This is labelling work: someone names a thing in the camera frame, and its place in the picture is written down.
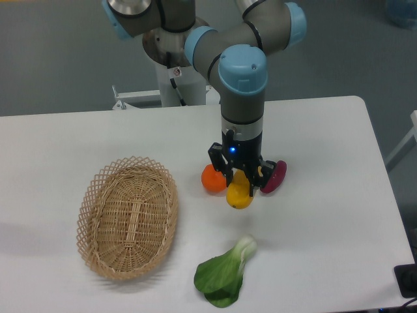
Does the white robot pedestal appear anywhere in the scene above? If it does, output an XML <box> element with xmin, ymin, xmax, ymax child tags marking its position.
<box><xmin>111</xmin><ymin>26</ymin><xmax>222</xmax><ymax>111</ymax></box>

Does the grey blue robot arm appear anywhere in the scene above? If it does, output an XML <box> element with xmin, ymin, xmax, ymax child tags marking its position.
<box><xmin>102</xmin><ymin>1</ymin><xmax>307</xmax><ymax>194</ymax></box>

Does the yellow mango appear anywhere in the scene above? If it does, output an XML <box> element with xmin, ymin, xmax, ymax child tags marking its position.
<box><xmin>226</xmin><ymin>170</ymin><xmax>253</xmax><ymax>209</ymax></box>

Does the white furniture at right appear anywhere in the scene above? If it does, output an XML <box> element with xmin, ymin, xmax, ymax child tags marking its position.
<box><xmin>384</xmin><ymin>110</ymin><xmax>416</xmax><ymax>173</ymax></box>

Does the purple red fruit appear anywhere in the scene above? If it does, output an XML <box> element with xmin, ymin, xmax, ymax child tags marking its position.
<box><xmin>260</xmin><ymin>160</ymin><xmax>287</xmax><ymax>194</ymax></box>

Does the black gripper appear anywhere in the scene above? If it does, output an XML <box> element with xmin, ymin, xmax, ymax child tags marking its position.
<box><xmin>208</xmin><ymin>132</ymin><xmax>276</xmax><ymax>197</ymax></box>

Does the black device at table edge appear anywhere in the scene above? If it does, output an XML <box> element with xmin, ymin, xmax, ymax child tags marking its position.
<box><xmin>394</xmin><ymin>263</ymin><xmax>416</xmax><ymax>298</ymax></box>

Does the woven wicker basket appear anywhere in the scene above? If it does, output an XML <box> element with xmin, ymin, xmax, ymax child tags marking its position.
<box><xmin>76</xmin><ymin>156</ymin><xmax>179</xmax><ymax>280</ymax></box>

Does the green bok choy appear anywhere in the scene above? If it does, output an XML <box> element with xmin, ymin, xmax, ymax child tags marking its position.
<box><xmin>194</xmin><ymin>235</ymin><xmax>257</xmax><ymax>308</ymax></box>

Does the orange fruit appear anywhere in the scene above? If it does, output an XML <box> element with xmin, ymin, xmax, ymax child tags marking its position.
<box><xmin>201</xmin><ymin>164</ymin><xmax>227</xmax><ymax>193</ymax></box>

